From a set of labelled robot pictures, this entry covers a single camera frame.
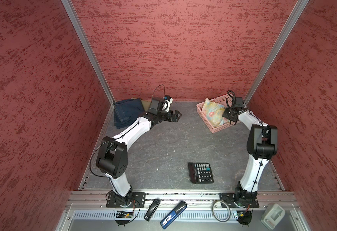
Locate pastel patterned cloth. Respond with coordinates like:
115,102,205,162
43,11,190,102
201,98,229,128

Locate olive green skirt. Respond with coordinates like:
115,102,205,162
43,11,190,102
132,98,151,112

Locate blue denim skirt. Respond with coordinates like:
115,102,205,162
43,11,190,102
114,99,144,129

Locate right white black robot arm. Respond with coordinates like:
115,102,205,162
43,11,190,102
222,91,278,207

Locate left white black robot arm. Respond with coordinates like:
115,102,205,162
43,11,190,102
95,110,182,207

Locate pink plastic basket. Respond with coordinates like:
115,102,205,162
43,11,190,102
196,90,247,133

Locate black desk calculator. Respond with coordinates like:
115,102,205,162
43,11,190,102
188,162,214,184

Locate blue black stapler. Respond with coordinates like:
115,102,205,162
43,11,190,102
160,201,187,230

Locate right small circuit board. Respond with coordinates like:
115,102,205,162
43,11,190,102
237,211,252,226

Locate small circuit board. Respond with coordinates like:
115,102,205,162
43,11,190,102
237,211,252,226
116,210,134,219

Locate left small circuit board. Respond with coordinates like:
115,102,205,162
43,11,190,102
116,210,134,219

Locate grey plastic dispenser box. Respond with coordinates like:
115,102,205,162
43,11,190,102
261,203,286,230

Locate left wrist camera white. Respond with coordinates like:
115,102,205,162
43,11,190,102
148,95,173,115

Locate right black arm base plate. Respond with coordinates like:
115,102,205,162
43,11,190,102
220,192,260,209

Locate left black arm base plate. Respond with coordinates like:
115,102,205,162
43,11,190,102
106,192,146,208

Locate grey coiled cable ring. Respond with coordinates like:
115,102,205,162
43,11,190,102
212,200,232,223

